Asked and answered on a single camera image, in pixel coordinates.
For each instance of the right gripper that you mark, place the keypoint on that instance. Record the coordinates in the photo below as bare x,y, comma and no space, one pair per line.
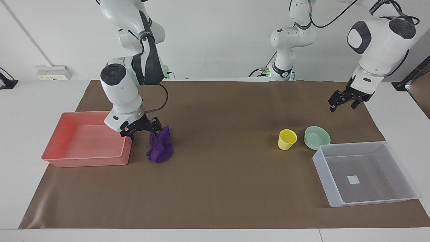
137,125

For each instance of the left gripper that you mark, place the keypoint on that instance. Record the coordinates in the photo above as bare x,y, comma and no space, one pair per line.
350,88

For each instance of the purple cloth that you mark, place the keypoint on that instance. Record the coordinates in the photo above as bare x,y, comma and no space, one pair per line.
161,146

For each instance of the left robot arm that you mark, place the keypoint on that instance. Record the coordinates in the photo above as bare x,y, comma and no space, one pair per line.
379,50

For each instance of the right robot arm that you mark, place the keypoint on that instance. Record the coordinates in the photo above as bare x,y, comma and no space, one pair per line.
121,95

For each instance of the clear plastic box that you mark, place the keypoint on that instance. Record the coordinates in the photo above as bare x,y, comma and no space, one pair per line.
362,174

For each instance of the light green bowl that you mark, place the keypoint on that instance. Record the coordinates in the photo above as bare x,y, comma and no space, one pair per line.
316,138

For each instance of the pink plastic tray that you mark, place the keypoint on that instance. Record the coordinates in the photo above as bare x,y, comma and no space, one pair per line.
87,141

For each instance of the yellow plastic cup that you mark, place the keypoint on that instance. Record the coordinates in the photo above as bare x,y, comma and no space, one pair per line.
286,140

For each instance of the black stand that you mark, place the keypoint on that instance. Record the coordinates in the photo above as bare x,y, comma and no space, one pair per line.
420,69
6,83

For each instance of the white square label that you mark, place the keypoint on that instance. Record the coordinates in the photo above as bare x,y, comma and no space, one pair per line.
353,179

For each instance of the white wall socket strip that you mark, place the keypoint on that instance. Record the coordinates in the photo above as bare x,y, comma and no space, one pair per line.
53,73

